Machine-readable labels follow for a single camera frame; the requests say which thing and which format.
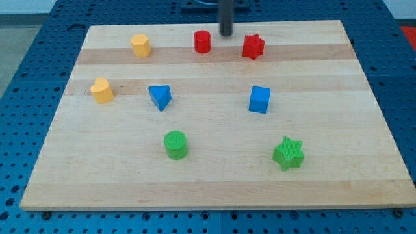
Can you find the yellow heart block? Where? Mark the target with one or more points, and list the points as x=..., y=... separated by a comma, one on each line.
x=102, y=91

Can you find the red cylinder block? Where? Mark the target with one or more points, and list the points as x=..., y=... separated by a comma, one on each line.
x=202, y=41

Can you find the blue cube block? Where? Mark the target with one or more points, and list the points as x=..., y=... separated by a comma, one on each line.
x=259, y=99

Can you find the blue triangle block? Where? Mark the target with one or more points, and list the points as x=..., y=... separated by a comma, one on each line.
x=160, y=96

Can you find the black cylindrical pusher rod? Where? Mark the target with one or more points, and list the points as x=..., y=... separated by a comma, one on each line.
x=225, y=17

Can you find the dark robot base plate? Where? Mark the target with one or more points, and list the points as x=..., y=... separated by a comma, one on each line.
x=187, y=5

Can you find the red star block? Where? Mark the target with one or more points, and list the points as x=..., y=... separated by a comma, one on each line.
x=253, y=46

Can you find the yellow hexagon block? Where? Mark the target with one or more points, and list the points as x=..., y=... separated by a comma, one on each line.
x=140, y=45

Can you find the green star block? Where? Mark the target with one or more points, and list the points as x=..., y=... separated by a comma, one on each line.
x=288, y=154

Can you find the wooden board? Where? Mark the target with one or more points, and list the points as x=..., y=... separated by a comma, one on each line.
x=111, y=156

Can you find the green cylinder block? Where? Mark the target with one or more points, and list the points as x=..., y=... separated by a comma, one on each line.
x=175, y=143

